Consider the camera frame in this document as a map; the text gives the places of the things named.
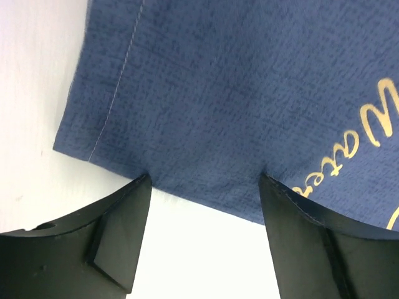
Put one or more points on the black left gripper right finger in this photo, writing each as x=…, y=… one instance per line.
x=319, y=253

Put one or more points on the blue cloth placemat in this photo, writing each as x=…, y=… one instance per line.
x=205, y=96

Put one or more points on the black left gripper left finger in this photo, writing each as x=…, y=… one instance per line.
x=90, y=253

